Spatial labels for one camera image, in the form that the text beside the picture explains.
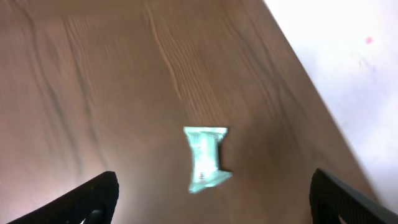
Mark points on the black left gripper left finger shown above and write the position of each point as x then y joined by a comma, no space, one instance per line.
93,202

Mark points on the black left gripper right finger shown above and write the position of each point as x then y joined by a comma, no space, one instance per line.
334,201

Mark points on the mint green packet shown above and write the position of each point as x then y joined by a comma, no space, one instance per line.
204,142

